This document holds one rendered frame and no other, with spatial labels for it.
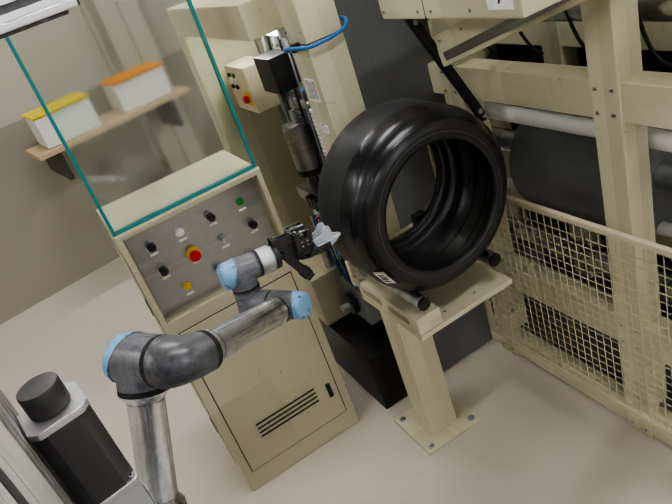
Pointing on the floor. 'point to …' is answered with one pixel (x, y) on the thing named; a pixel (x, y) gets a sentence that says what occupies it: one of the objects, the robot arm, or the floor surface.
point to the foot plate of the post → (440, 430)
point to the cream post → (351, 96)
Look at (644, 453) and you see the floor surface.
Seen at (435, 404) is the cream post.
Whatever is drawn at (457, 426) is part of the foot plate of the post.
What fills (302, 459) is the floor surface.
